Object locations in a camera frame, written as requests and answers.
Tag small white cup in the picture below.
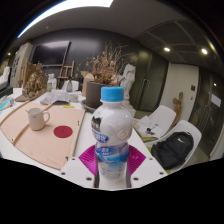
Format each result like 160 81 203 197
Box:
69 93 80 103

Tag papers on chair seat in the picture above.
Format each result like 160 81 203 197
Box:
133 118 164 138

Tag wooden easel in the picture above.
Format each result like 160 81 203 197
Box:
57 60 76 89

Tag dark grey bottle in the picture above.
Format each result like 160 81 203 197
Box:
65 77 74 93

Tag black wall screen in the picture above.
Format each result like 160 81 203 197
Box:
30 40 72 67

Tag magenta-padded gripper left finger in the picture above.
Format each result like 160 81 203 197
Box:
59 144 100 190

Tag large white ceiling light panel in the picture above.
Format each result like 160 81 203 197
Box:
17 0 114 38

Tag grey printed paper sheets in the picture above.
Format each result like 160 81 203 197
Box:
40 89 71 105

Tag white drink bottle blue cap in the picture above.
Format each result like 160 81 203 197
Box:
90 85 134 181

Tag small white plaster figure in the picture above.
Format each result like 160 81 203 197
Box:
47 73 58 91

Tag brown carved wood sculpture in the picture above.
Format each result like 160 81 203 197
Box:
14 61 49 103

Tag dried plant in grey pot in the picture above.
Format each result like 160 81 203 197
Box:
79 41 129 113

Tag white headless statue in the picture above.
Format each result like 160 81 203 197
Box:
119 63 137 101

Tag white ceramic mug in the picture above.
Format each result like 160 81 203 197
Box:
25 107 52 132

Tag black backpack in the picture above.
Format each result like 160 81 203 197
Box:
150 131 195 170

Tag brown wooden figure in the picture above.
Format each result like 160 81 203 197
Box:
171 91 184 127

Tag round ceiling spotlights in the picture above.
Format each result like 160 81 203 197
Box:
163 41 218 56

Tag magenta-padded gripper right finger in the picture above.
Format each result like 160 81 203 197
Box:
125 144 168 190

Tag beige plywood panel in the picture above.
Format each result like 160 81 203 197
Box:
0 101 87 171

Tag white plastic chair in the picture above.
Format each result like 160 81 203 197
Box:
143 119 203 174
61 79 80 92
134 105 177 138

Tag white cabinet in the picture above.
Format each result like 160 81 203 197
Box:
9 41 34 88

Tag flat round red coaster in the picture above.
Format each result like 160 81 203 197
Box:
53 125 74 139

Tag brown cardboard box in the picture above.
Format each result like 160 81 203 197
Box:
80 71 95 98

